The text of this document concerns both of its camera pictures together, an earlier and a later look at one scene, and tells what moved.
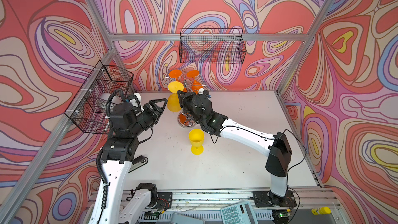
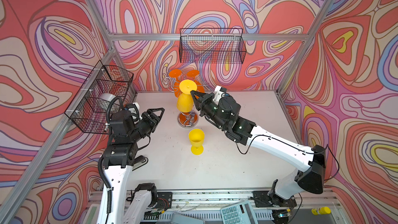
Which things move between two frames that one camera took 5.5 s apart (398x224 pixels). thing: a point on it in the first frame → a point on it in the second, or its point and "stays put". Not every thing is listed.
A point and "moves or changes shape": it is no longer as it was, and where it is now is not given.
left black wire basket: x=90 y=109 stays put
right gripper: x=184 y=97 → x=202 y=100
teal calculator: x=240 y=213 stays put
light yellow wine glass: x=197 y=137 stays put
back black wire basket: x=212 y=45 stays put
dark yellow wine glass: x=173 y=103 moves or changes shape
